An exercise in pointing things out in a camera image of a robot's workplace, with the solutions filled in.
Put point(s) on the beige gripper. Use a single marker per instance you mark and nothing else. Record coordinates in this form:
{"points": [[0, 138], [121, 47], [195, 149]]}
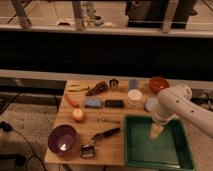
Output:
{"points": [[156, 130]]}

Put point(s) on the blue grey towel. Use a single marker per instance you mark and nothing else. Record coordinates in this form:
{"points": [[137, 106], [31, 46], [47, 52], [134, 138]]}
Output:
{"points": [[150, 103]]}

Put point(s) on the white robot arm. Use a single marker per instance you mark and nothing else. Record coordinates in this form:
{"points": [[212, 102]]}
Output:
{"points": [[177, 100]]}

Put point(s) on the green plastic tray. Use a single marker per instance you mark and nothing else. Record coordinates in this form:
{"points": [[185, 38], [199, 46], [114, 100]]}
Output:
{"points": [[169, 152]]}

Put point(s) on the white lidded container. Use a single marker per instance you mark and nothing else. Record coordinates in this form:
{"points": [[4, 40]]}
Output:
{"points": [[134, 97]]}

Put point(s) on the red bowl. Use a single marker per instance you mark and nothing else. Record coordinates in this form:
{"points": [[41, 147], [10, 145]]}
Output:
{"points": [[157, 84]]}

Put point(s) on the blue grey cup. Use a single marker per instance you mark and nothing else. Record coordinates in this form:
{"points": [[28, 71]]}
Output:
{"points": [[133, 84]]}

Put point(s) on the black rectangular block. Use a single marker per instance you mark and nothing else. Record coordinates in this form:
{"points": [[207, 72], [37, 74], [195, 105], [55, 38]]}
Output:
{"points": [[114, 103]]}

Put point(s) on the metal cup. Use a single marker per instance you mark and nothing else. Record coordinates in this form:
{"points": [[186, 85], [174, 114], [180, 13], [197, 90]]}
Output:
{"points": [[113, 84]]}

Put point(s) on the blue sponge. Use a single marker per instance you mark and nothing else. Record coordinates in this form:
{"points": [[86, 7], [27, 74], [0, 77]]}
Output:
{"points": [[92, 103]]}

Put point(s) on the brown grape bunch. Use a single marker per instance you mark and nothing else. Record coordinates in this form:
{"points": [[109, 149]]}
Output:
{"points": [[97, 89]]}

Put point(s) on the orange fruit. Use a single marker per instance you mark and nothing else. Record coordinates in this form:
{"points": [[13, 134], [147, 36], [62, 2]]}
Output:
{"points": [[78, 115]]}

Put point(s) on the purple bowl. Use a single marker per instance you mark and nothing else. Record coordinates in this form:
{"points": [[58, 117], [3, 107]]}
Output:
{"points": [[61, 139]]}

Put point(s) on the person in background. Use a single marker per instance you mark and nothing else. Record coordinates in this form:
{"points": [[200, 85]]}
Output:
{"points": [[150, 13]]}

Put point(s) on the black handled brush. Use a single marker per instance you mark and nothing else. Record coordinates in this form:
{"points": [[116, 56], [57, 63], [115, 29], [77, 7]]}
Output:
{"points": [[88, 150]]}

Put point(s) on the yellow handled pliers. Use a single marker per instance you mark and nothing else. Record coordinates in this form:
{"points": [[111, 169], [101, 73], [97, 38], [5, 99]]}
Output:
{"points": [[77, 88]]}

